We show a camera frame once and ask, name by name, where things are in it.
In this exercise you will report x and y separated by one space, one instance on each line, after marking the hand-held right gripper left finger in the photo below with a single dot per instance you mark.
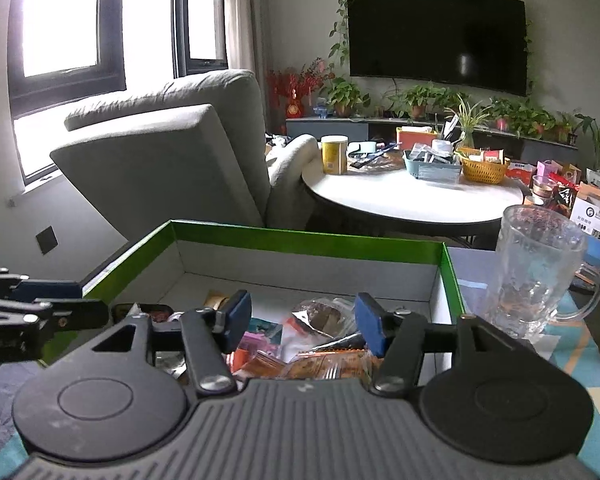
235 320

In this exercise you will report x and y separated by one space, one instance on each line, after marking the spider plant in vase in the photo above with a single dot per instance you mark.
467 120

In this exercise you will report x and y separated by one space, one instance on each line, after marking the blue plastic basket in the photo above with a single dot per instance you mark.
430 172

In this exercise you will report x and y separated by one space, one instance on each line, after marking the white round table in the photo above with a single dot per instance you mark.
405 200

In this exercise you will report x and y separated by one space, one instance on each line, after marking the dark wall socket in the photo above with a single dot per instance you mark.
46 240

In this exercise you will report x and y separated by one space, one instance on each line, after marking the blue and white carton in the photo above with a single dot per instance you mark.
592 220

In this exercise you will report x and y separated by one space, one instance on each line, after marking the green cardboard box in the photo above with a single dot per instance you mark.
280 260

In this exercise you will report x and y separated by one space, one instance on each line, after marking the dark framed window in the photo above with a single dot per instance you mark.
205 10
60 15

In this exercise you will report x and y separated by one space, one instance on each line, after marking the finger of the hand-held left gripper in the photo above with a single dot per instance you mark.
80 312
50 290

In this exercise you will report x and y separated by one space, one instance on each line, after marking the grey armchair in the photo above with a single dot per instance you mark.
180 150

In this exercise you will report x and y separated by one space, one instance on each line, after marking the blue glass dish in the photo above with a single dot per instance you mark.
321 111

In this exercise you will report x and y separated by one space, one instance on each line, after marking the yellow woven basket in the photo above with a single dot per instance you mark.
482 172

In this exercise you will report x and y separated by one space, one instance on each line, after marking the yellow can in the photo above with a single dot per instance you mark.
335 156

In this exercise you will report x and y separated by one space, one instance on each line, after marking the red flower arrangement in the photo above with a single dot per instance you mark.
297 85

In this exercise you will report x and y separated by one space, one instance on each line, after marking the small potted green plant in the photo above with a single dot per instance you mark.
564 127

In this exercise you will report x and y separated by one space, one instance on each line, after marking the grey television cabinet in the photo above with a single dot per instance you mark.
330 130

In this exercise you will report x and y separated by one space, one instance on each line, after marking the black wall television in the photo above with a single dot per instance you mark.
430 30

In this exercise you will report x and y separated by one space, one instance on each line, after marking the clear glass mug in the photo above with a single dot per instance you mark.
530 260

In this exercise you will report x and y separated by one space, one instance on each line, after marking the wide potted green plant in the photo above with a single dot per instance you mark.
517 116

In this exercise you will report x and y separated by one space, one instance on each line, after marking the potted pothos plant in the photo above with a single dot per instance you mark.
344 92

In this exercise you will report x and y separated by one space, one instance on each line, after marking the light curtain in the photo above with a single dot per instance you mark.
242 20

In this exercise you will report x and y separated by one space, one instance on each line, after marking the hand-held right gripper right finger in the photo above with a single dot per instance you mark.
369 322

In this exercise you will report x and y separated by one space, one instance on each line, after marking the pile of snack packets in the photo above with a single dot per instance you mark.
315 365

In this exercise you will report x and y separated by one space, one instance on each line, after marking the green climbing vine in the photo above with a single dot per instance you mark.
341 35

